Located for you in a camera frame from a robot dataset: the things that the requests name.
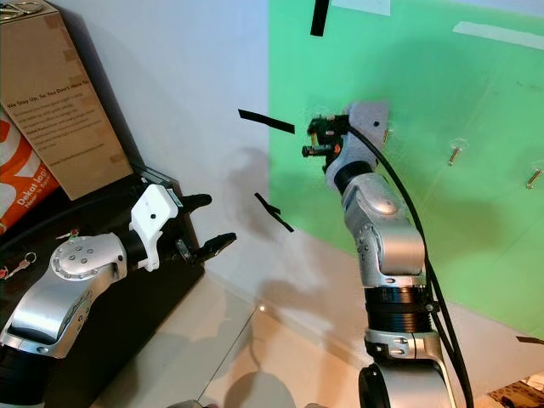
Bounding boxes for key bunch with metal ring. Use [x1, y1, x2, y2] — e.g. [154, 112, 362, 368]
[0, 2, 49, 24]

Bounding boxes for short black tape strip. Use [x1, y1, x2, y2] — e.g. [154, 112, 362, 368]
[309, 0, 333, 38]

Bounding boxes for green screen sheet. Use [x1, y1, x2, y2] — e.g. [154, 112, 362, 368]
[263, 0, 544, 343]

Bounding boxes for black low table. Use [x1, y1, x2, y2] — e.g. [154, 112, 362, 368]
[0, 165, 207, 408]

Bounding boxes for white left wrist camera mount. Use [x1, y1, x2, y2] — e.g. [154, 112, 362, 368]
[128, 184, 180, 274]

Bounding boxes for long black tape strip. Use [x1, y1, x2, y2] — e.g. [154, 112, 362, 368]
[237, 108, 297, 135]

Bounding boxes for crossed black tape strips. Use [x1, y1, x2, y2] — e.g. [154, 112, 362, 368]
[254, 192, 295, 233]

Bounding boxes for orange and white bag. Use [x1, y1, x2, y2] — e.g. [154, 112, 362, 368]
[0, 117, 61, 232]

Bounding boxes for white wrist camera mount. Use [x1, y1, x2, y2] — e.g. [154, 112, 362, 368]
[128, 184, 180, 274]
[324, 99, 389, 184]

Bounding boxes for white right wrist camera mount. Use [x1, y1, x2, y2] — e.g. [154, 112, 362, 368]
[324, 99, 389, 184]

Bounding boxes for tall printed cardboard box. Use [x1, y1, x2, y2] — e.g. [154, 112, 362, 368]
[0, 0, 135, 201]

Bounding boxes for white tape strip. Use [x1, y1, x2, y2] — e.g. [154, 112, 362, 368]
[451, 20, 530, 53]
[331, 0, 393, 17]

